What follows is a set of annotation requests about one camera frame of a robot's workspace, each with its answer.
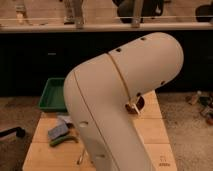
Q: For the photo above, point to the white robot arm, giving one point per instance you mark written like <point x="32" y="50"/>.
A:
<point x="96" y="92"/>

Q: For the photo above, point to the green plastic tray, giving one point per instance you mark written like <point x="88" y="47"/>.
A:
<point x="52" y="99"/>

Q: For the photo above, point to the blue sponge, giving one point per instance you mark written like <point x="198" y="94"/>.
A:
<point x="58" y="131"/>

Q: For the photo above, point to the green bean pod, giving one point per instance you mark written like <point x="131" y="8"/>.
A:
<point x="62" y="139"/>

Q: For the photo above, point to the black chair base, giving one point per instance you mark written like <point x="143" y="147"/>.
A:
<point x="18" y="131"/>

